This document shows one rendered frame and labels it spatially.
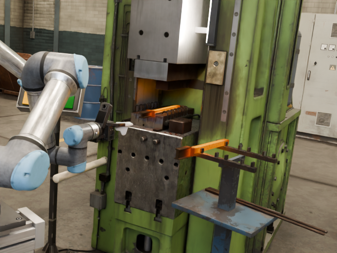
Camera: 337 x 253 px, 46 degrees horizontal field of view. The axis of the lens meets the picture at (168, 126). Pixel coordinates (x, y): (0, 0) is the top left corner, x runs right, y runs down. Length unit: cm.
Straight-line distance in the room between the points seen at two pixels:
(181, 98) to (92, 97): 429
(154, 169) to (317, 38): 540
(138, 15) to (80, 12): 832
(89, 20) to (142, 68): 816
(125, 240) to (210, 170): 65
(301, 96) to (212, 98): 515
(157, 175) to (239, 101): 58
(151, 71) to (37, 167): 110
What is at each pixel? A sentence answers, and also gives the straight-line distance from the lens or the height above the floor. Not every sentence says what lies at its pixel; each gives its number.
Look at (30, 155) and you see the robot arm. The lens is 115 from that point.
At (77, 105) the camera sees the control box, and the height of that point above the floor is 99.
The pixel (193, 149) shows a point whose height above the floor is 94.
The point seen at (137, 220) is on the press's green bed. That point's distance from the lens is 226.
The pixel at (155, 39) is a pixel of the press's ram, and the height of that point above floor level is 138.
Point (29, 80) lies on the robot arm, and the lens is 148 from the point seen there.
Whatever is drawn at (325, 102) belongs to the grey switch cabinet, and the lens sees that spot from 714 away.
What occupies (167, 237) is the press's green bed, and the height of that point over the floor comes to 35.
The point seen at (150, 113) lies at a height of 100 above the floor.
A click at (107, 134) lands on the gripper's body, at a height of 96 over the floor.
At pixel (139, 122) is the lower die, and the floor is 93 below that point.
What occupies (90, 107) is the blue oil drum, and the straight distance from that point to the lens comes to 678.
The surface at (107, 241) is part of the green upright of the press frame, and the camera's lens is 270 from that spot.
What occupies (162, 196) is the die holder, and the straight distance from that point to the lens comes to 213.
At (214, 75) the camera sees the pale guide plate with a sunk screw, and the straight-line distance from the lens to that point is 209.
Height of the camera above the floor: 136
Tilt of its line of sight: 12 degrees down
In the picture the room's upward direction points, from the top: 5 degrees clockwise
